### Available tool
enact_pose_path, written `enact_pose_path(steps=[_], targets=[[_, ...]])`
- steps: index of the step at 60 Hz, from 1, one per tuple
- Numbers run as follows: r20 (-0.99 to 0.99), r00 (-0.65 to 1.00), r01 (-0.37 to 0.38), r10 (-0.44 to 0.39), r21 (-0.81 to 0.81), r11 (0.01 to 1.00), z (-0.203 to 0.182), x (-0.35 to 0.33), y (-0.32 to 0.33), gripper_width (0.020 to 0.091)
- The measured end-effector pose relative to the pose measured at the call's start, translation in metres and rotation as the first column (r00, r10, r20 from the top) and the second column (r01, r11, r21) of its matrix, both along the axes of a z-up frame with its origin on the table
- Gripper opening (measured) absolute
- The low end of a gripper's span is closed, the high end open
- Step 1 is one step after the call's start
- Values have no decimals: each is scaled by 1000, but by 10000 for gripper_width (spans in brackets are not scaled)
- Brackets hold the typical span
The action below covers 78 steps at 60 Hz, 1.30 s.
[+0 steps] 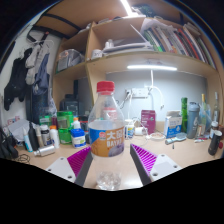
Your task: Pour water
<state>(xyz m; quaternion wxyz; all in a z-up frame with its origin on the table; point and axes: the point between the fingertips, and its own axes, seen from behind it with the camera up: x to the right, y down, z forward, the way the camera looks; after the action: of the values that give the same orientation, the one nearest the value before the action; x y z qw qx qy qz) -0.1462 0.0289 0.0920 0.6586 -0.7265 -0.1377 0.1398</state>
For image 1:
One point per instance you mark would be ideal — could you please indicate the clear bottle yellow cap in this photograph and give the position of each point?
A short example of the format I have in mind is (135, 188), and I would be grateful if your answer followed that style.
(203, 111)

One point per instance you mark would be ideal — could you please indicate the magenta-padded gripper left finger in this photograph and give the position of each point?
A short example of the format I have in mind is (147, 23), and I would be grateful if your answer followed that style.
(61, 168)

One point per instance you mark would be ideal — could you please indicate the white wall power strip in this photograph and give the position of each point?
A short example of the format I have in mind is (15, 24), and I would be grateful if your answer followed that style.
(139, 92)

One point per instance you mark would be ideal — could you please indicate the under-shelf light bar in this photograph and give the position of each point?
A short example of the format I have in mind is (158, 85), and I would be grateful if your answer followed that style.
(151, 67)

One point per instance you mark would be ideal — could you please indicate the white jar blue label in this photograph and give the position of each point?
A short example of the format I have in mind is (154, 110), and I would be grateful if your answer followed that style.
(78, 138)

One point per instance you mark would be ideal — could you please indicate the blue and white carton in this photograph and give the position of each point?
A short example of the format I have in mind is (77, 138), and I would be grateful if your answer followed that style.
(173, 124)

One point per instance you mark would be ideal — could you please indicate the silver metal can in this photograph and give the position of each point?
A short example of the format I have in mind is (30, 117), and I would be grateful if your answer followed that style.
(45, 150)

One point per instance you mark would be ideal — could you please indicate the hanging dark clothes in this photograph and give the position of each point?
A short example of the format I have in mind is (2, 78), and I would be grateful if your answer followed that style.
(30, 73)

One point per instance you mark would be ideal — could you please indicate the light blue hairbrush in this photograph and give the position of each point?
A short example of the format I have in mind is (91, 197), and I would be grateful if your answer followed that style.
(176, 138)

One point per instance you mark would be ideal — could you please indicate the wooden shelf unit with books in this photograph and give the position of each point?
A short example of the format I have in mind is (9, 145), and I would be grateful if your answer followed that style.
(110, 65)

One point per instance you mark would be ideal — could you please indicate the clear glass bottle white cap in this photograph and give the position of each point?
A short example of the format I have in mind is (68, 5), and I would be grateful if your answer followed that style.
(216, 106)

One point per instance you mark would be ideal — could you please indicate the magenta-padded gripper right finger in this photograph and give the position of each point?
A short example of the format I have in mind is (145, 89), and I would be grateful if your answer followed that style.
(161, 166)

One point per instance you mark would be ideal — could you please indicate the green glass bottle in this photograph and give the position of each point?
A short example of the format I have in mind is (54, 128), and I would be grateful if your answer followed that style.
(184, 113)

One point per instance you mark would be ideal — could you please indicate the black mug white inside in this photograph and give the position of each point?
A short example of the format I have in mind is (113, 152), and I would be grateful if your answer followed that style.
(215, 143)

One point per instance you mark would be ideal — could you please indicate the white bottle orange cap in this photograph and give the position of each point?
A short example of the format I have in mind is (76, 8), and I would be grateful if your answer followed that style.
(54, 137)

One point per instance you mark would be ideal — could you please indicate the magenta box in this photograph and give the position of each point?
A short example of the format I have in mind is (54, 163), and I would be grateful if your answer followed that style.
(148, 120)

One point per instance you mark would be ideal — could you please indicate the ceiling light strip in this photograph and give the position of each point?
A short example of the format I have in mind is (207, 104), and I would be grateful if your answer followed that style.
(126, 6)

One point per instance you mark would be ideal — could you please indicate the black bag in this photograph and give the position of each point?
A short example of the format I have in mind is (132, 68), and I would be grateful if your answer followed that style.
(6, 146)

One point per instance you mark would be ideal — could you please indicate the clear water bottle red cap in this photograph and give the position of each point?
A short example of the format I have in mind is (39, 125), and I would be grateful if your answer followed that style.
(106, 140)

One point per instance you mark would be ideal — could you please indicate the green canister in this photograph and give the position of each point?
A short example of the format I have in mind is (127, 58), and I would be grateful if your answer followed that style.
(65, 120)

